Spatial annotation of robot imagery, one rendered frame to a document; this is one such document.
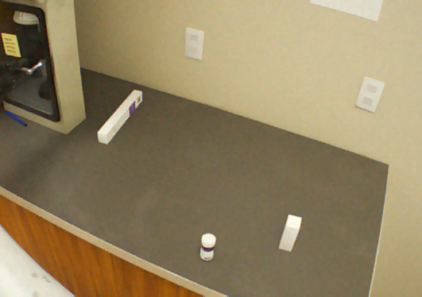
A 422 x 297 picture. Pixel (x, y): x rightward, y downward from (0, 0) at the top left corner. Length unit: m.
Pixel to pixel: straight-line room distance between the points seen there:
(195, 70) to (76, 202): 0.67
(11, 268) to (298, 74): 1.09
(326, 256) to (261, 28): 0.73
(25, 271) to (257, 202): 0.78
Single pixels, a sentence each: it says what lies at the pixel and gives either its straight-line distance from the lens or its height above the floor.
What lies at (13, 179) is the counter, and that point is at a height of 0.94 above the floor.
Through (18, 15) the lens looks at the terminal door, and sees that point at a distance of 1.26.
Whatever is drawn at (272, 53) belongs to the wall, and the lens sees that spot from 1.35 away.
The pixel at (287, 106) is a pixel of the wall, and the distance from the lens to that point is 1.42.
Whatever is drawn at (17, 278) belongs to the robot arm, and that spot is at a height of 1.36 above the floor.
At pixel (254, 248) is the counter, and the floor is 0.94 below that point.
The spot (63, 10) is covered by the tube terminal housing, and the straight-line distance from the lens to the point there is 1.23.
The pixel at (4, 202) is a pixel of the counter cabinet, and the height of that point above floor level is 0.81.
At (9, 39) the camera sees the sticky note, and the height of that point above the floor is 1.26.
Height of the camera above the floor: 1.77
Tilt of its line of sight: 40 degrees down
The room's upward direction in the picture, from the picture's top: 6 degrees clockwise
